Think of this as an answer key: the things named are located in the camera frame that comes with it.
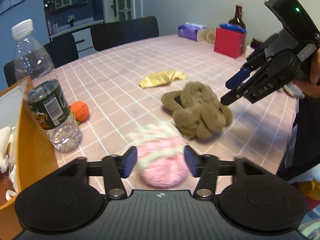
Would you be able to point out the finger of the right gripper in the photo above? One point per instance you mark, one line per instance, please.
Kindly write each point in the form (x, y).
(233, 95)
(237, 79)

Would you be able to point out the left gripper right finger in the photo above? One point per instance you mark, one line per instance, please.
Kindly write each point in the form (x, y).
(206, 168)

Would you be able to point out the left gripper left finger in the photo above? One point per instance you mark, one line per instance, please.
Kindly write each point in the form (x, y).
(115, 168)

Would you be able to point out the pink white crochet toy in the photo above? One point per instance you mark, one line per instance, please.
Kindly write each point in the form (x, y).
(160, 154)

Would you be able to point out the brown plush toy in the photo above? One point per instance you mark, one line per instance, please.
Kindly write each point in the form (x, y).
(197, 111)

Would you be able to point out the orange crochet toy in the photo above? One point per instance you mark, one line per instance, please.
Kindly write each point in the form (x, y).
(80, 111)

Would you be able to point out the yellow cloth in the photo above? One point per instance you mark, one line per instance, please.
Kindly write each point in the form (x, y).
(161, 78)

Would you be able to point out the white cloth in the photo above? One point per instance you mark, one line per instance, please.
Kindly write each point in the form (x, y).
(5, 134)

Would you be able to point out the right hand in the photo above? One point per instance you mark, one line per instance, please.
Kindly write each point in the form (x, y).
(310, 88)

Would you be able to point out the red box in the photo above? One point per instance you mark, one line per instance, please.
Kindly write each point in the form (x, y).
(229, 43)

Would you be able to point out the wooden round-pattern box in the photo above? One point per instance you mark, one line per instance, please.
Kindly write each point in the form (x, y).
(206, 35)

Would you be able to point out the brown glass bottle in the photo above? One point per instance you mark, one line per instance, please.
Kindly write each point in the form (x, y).
(237, 19)

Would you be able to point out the purple tissue pack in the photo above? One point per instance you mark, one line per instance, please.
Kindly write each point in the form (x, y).
(192, 31)

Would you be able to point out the orange white storage box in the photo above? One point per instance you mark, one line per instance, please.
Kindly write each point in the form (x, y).
(35, 159)

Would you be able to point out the clear plastic water bottle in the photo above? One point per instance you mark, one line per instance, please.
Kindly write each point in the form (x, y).
(37, 79)

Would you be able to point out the black chair left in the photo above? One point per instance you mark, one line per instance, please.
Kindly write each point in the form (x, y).
(62, 50)

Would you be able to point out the black chair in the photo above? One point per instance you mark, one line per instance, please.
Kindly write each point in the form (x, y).
(109, 35)
(62, 50)

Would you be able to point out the black chair right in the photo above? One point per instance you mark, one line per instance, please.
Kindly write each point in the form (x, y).
(109, 35)

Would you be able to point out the white cabinet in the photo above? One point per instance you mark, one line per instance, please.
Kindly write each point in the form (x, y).
(82, 35)

